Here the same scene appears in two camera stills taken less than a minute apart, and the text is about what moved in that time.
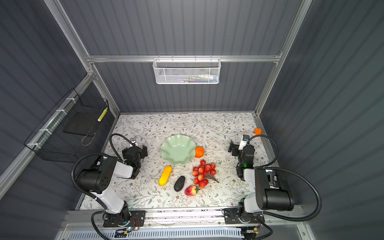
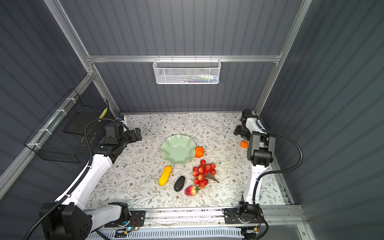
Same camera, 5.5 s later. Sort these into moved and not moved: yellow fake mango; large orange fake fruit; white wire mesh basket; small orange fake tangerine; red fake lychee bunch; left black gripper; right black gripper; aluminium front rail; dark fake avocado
Moved: left black gripper; small orange fake tangerine; right black gripper
Not moved: large orange fake fruit; dark fake avocado; aluminium front rail; yellow fake mango; white wire mesh basket; red fake lychee bunch
